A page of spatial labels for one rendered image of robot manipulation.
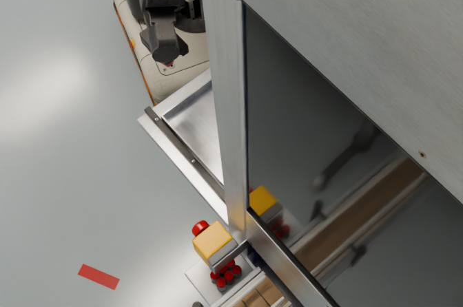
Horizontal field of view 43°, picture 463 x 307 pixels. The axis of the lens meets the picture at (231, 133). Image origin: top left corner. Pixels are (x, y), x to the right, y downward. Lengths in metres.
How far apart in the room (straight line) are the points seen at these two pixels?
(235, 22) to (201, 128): 0.95
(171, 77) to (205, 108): 0.79
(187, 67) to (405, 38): 1.98
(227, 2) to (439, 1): 0.28
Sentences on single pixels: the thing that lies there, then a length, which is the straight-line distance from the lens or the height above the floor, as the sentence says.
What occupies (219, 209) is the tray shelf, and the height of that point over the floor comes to 0.88.
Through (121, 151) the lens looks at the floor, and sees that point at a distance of 2.53.
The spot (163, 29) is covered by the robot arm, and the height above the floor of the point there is 1.30.
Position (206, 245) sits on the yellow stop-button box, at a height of 1.03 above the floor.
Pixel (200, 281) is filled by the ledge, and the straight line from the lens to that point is 1.40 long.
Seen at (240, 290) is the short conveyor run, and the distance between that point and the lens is 1.34.
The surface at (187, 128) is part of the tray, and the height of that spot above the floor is 0.88.
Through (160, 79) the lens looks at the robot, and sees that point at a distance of 2.34.
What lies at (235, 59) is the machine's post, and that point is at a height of 1.70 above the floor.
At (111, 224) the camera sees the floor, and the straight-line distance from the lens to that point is 2.42.
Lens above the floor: 2.24
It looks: 63 degrees down
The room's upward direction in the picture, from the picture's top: 4 degrees counter-clockwise
